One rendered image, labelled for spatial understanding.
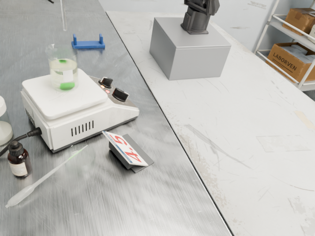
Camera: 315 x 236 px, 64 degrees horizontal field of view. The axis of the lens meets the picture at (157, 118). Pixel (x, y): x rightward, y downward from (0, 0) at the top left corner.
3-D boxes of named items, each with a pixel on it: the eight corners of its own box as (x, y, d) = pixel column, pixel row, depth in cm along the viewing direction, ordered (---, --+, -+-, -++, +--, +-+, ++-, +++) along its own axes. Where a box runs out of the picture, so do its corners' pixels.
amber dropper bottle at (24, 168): (20, 161, 44) (12, 133, 40) (36, 166, 44) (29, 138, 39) (8, 174, 42) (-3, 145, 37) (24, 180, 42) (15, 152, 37)
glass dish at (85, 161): (100, 154, 48) (100, 146, 47) (90, 177, 44) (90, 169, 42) (71, 148, 48) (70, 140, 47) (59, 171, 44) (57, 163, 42)
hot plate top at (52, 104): (79, 70, 54) (79, 67, 54) (110, 100, 48) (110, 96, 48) (20, 84, 48) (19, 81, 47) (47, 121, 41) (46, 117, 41)
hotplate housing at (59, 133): (108, 89, 64) (109, 61, 59) (139, 119, 57) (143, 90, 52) (14, 119, 51) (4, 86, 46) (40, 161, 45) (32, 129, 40)
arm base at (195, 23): (198, 23, 78) (204, 3, 74) (209, 33, 74) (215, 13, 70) (178, 24, 75) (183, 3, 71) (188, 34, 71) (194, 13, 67)
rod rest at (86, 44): (102, 43, 83) (103, 33, 81) (105, 47, 81) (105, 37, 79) (71, 44, 79) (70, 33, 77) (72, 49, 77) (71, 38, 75)
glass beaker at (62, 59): (86, 85, 50) (85, 47, 44) (65, 98, 46) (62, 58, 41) (63, 74, 51) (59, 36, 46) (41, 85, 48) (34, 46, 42)
